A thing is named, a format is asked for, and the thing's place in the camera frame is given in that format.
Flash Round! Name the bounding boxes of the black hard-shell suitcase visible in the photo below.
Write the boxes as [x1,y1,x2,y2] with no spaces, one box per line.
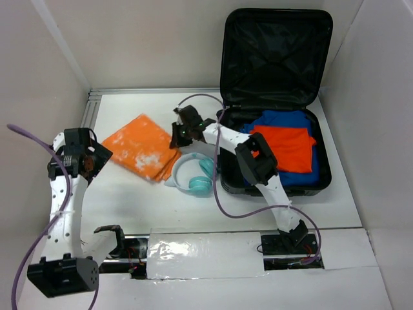
[217,8,333,197]

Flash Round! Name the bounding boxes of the bright orange cloth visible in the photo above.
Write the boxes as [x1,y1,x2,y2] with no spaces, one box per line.
[250,125,317,174]

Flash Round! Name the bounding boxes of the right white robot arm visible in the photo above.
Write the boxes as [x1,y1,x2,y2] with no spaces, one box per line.
[165,119,308,253]

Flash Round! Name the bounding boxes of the orange white-speckled towel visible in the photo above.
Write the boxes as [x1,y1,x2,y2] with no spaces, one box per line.
[102,114,181,183]

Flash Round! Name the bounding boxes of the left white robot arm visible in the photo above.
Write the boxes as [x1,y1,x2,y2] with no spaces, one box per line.
[27,127,127,298]

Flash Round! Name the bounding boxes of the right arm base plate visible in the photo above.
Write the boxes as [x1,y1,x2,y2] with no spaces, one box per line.
[256,233,324,271]

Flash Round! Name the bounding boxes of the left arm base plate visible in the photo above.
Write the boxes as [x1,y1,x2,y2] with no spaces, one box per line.
[99,234,149,280]

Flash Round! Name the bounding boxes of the blue shirt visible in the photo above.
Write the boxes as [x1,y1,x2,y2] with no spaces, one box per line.
[240,110,320,187]

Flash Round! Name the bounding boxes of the teal cat-ear headphones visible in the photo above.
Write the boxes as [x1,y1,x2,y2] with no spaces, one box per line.
[164,152,216,197]

